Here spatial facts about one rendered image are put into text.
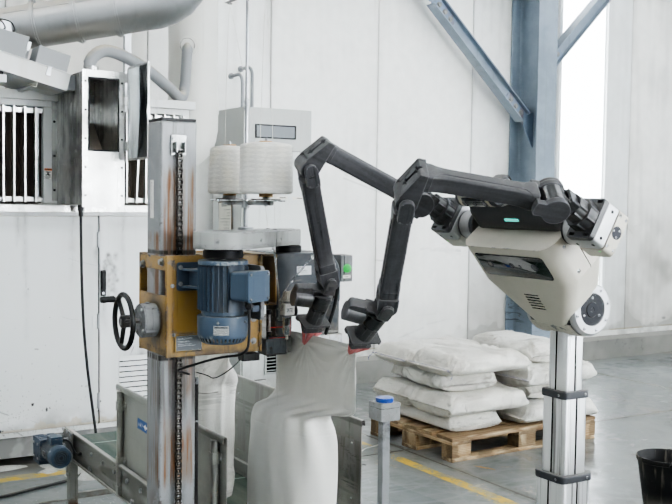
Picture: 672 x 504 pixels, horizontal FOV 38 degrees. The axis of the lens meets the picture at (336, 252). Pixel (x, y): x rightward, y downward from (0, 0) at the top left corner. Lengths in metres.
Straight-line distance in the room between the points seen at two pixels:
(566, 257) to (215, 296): 1.01
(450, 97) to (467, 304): 1.83
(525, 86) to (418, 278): 2.02
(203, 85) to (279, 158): 3.48
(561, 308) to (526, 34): 6.44
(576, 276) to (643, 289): 7.60
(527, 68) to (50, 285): 5.03
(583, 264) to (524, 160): 6.27
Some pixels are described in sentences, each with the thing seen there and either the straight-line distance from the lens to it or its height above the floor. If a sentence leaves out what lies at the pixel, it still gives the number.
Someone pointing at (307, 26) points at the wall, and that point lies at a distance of 7.98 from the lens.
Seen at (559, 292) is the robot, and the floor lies 1.26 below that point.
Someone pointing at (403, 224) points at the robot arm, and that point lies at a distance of 2.57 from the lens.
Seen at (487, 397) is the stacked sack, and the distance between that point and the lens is 5.98.
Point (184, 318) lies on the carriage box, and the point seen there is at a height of 1.14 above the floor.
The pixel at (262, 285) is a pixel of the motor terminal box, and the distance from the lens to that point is 2.89.
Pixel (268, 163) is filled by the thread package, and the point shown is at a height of 1.62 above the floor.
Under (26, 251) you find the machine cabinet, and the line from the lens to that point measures 5.71.
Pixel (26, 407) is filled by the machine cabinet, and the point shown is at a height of 0.34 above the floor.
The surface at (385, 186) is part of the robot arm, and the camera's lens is 3.00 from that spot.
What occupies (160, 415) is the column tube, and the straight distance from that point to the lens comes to 3.15.
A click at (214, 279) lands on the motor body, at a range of 2.90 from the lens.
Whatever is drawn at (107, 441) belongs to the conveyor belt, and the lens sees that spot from 4.78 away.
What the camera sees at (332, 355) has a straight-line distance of 3.06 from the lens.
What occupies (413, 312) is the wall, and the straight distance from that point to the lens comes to 8.50.
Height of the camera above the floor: 1.51
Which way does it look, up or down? 3 degrees down
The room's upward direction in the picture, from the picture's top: 1 degrees clockwise
